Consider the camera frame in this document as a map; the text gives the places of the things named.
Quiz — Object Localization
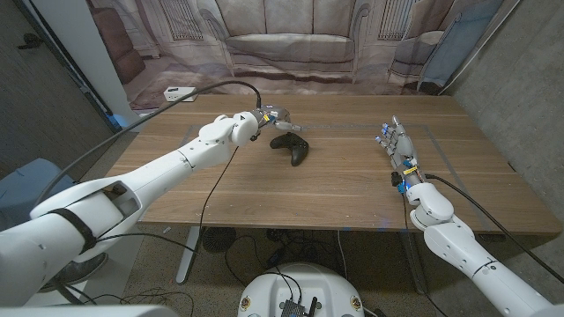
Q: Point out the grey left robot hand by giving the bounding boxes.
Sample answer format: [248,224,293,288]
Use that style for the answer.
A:
[257,104,308,133]

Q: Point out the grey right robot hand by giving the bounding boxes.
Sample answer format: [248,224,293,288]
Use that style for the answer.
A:
[375,114,427,182]

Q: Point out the black game controller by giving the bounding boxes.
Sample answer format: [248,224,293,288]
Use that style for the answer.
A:
[270,130,310,167]

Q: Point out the white robot shoulder cover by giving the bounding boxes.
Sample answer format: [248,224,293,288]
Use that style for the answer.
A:
[0,305,180,317]

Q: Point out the printed sofa room backdrop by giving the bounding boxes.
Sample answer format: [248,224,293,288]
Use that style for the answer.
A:
[86,0,508,112]

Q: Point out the white power outlet box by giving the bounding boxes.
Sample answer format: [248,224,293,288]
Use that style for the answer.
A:
[163,86,199,103]

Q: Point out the grey table leg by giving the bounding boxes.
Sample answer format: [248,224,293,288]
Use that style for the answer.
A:
[398,231,428,295]

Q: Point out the white backdrop stand pole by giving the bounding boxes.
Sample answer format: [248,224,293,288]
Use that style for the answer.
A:
[437,0,523,96]

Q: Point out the round black floor fan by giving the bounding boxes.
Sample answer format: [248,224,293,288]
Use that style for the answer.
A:
[202,226,237,254]

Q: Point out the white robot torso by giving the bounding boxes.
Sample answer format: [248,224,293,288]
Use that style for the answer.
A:
[236,262,366,317]

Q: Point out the white table leg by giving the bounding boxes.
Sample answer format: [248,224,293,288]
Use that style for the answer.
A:
[174,225,204,285]

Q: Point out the black computer board with antenna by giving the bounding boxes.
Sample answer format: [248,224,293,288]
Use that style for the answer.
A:
[278,297,318,317]

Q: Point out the blue grey chair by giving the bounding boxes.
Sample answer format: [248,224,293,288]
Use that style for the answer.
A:
[0,158,76,230]

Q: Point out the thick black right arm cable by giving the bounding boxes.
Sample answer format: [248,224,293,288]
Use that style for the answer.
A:
[424,173,564,284]

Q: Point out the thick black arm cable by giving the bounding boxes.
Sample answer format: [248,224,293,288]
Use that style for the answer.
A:
[33,79,263,208]
[424,173,564,284]

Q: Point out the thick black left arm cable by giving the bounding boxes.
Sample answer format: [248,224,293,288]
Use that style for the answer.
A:
[33,79,263,208]

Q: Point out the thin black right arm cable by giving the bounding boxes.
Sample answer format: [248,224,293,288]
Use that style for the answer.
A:
[400,191,456,317]

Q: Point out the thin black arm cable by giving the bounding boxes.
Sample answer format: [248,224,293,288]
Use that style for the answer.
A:
[94,146,241,256]
[400,191,456,317]

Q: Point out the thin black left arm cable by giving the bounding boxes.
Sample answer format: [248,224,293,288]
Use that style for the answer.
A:
[94,146,241,256]

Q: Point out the black floor cable tangle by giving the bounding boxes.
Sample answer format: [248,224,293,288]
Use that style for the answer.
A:
[223,228,349,287]

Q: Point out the white wall panel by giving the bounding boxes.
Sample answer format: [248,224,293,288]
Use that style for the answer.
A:
[30,0,151,133]

